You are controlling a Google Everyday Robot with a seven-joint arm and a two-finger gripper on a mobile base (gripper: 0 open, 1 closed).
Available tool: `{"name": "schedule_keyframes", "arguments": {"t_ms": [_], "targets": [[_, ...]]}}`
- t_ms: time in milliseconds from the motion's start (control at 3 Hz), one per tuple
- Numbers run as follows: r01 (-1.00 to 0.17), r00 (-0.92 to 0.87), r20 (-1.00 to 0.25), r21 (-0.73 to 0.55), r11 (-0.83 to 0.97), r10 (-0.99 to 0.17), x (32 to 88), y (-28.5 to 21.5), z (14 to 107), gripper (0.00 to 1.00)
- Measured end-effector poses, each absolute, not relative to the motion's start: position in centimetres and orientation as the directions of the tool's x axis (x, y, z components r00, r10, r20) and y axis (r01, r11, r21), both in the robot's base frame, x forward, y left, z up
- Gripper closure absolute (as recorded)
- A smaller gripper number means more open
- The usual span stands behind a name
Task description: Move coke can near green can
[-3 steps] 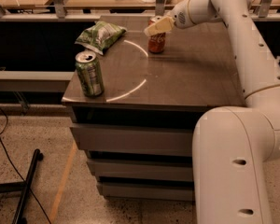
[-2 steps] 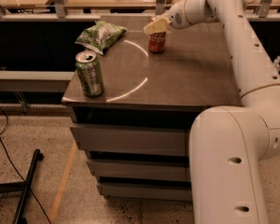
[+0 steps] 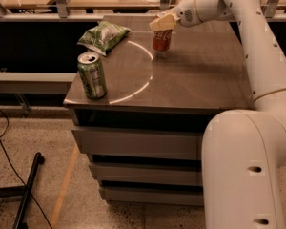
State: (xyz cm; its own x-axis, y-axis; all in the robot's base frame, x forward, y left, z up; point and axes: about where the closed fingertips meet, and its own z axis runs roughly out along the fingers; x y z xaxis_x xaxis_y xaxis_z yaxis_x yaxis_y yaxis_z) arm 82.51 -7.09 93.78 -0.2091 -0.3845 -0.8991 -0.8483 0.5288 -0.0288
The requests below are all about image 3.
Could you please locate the green chip bag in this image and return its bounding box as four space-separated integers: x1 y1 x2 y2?
77 21 131 56

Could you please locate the grey drawer cabinet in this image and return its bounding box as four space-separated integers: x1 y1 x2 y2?
64 14 253 206

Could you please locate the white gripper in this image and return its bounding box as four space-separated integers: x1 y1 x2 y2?
150 0 199 31

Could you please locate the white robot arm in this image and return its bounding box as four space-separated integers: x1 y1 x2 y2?
150 0 286 229

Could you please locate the black floor cable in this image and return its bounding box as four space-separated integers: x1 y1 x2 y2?
0 107 53 229

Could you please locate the red coke can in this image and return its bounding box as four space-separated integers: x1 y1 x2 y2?
153 30 172 52

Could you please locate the green soda can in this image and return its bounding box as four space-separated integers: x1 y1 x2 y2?
77 52 107 99

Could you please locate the black metal stand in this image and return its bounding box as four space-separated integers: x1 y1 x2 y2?
0 153 45 229

